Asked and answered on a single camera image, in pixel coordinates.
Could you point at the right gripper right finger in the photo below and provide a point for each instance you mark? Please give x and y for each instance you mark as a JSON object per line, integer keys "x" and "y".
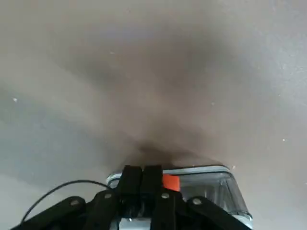
{"x": 152, "y": 178}

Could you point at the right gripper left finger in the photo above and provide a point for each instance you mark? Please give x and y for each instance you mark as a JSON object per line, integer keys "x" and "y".
{"x": 129, "y": 179}

